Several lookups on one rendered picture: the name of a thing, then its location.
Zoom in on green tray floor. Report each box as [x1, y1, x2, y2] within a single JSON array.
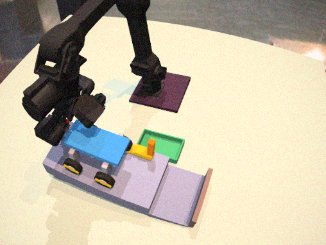
[[140, 133, 182, 158]]

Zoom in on pale lilac ramp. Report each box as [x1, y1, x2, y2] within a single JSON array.
[[42, 137, 213, 228]]

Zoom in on yellow wedge with orange handle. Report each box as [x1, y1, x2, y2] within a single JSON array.
[[127, 139, 156, 161]]

